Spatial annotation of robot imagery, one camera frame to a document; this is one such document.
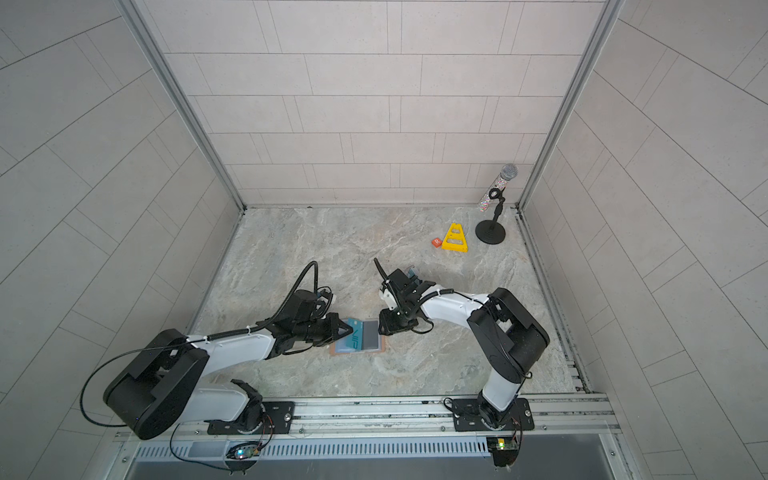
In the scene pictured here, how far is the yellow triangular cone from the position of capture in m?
1.07

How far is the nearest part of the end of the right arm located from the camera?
25.7 inches

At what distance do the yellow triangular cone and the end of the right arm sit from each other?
1.06 feet
